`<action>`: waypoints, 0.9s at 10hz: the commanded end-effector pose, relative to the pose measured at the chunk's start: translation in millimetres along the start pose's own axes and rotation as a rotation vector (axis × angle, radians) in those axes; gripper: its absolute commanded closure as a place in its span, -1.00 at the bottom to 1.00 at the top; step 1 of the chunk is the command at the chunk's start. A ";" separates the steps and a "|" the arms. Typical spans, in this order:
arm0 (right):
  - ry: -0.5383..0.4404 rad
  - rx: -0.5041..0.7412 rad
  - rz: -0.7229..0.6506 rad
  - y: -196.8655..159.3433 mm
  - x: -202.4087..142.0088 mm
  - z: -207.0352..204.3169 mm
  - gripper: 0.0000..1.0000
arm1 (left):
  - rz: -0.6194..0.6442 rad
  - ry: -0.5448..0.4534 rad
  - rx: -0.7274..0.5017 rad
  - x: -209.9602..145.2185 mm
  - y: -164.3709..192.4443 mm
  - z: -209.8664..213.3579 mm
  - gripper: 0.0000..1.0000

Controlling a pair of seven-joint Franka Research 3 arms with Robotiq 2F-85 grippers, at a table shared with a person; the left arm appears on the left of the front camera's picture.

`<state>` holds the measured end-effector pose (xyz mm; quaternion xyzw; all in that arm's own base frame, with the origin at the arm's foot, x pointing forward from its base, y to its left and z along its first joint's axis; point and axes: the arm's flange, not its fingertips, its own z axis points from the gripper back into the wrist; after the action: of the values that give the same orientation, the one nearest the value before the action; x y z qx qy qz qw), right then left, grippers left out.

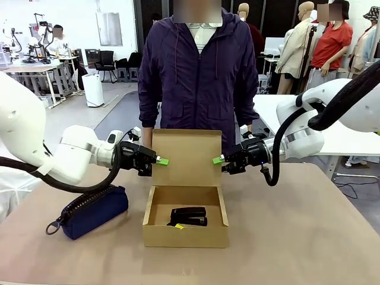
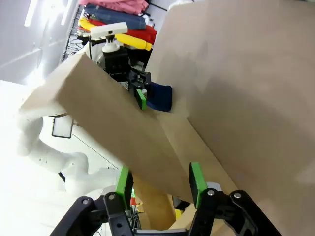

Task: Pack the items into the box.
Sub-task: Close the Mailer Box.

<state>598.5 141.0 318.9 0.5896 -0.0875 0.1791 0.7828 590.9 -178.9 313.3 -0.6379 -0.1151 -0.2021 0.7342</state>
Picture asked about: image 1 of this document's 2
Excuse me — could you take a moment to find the white air purifier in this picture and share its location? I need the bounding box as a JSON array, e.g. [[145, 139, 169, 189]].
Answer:
[[81, 73, 105, 108]]

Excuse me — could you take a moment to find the person in purple hooded jacket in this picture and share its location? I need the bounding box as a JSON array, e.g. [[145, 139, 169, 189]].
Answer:
[[138, 5, 259, 154]]

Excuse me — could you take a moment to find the person's right hand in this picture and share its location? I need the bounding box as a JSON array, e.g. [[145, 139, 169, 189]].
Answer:
[[142, 128, 153, 151]]

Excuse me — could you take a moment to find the black office chair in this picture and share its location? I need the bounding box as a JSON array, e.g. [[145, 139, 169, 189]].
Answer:
[[94, 50, 118, 83]]

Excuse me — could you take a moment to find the navy blue zipper pencil case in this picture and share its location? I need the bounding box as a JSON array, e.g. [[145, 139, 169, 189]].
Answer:
[[45, 184, 129, 240]]

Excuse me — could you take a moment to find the black tripod by mannequins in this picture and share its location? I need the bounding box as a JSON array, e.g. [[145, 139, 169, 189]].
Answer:
[[296, 25, 317, 95]]

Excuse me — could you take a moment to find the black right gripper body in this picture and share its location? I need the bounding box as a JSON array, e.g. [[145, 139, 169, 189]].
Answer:
[[227, 138, 270, 174]]

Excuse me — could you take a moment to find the black right arm cable sleeve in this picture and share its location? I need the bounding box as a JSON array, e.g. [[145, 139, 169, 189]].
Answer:
[[259, 61, 380, 188]]

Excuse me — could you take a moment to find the person's left forearm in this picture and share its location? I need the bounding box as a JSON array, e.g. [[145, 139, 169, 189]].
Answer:
[[234, 80, 260, 127]]

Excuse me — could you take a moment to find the brown cardboard box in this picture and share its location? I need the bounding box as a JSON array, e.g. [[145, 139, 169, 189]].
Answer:
[[142, 128, 230, 249]]

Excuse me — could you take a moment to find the mannequin in beige jacket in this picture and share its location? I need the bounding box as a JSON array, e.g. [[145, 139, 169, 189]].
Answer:
[[274, 1, 316, 96]]

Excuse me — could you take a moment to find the black arm cable sleeve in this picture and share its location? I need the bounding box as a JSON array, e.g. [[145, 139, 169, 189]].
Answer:
[[0, 141, 133, 194], [259, 61, 380, 188]]

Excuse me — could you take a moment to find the person's right forearm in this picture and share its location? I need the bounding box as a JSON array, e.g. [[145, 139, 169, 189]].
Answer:
[[138, 83, 163, 129]]

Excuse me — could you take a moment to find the mannequin in red shirt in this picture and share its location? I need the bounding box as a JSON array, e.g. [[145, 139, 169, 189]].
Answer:
[[306, 0, 354, 87]]

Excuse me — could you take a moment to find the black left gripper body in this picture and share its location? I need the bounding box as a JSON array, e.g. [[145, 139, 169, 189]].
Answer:
[[118, 141, 157, 172]]

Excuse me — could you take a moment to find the grey wall panel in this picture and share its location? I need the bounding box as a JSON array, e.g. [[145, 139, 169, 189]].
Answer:
[[95, 12, 124, 47]]

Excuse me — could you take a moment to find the white background robot with cables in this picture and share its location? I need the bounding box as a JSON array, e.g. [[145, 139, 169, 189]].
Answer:
[[0, 20, 25, 65], [27, 12, 57, 65]]

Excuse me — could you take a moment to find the bare beige mannequin head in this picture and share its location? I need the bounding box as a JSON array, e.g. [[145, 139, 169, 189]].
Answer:
[[237, 2, 252, 22]]

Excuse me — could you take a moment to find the black left arm cable sleeve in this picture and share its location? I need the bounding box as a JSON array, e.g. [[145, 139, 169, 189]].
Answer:
[[0, 141, 133, 194]]

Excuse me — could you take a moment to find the seated person in white shirt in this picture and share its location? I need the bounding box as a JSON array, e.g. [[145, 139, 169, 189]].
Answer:
[[46, 24, 72, 58]]

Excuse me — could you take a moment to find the grey lab table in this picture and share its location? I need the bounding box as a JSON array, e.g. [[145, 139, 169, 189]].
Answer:
[[0, 64, 78, 109]]

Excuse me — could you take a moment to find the white crumpled cloth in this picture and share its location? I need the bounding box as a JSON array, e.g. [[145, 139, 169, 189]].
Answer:
[[0, 165, 42, 224]]

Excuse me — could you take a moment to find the black stapler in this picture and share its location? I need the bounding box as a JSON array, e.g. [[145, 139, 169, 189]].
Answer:
[[166, 206, 209, 228]]

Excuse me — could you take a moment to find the mannequin with bucket hat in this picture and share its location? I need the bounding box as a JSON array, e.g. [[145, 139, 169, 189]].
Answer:
[[347, 7, 380, 75]]

